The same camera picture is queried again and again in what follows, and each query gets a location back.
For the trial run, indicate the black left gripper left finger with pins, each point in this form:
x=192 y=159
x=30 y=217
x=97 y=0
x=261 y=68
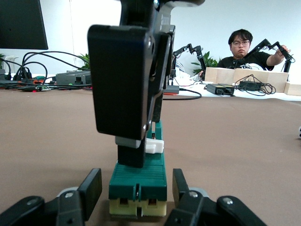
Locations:
x=70 y=207

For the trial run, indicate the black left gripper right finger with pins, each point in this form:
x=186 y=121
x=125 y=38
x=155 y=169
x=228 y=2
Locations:
x=195 y=209

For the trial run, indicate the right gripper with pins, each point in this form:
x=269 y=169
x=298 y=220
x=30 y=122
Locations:
x=141 y=11

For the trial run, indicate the green rail clip part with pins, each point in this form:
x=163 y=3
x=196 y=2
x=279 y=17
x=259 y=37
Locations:
x=141 y=179

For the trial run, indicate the operator left forearm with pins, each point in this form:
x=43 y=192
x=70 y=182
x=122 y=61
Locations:
x=274 y=58

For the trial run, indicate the operator left hand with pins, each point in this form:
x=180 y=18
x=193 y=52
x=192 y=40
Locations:
x=285 y=49

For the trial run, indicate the small dark adapter box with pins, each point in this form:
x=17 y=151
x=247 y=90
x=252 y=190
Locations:
x=172 y=89

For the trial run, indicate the green plant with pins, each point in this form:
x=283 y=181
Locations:
x=85 y=60
x=209 y=61

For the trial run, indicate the grey electronics box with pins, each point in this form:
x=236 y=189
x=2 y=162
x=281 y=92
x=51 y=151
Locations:
x=73 y=76

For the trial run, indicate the black power brick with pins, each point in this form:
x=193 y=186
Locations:
x=218 y=88

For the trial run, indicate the long beige box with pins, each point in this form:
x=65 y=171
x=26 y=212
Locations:
x=223 y=75

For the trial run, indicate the man in black shirt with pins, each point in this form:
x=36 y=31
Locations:
x=240 y=47

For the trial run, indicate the black monitor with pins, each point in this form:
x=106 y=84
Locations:
x=21 y=23

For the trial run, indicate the small beige block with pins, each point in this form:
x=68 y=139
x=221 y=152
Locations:
x=294 y=89

